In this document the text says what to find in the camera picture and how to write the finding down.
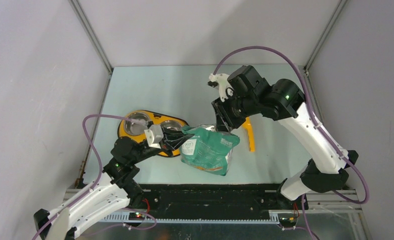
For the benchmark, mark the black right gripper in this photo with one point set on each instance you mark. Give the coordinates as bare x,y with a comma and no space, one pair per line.
235,123

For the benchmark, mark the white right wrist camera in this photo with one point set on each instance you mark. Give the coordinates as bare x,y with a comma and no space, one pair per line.
220,82

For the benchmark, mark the yellow plastic scoop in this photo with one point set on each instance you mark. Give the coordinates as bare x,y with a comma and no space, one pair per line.
247,125

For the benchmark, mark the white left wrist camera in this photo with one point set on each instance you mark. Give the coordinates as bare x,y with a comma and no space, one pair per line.
154,135

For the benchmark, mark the green white pet food bag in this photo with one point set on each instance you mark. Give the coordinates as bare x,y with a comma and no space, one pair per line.
208,150

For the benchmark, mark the yellow double pet bowl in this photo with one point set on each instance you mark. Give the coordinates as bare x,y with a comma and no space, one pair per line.
140,127

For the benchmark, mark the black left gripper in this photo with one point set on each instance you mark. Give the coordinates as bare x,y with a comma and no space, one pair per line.
169,146

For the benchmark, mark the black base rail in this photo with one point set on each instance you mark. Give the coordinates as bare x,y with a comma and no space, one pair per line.
229,202

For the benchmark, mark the aluminium frame rail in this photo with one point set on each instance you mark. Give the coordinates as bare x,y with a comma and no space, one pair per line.
319,203

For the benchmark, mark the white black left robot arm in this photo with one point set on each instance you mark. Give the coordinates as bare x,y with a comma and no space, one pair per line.
112,190

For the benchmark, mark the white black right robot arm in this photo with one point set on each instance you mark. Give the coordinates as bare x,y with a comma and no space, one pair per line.
245,93

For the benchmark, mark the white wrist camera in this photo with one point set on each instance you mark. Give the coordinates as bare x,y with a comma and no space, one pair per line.
220,82
154,135

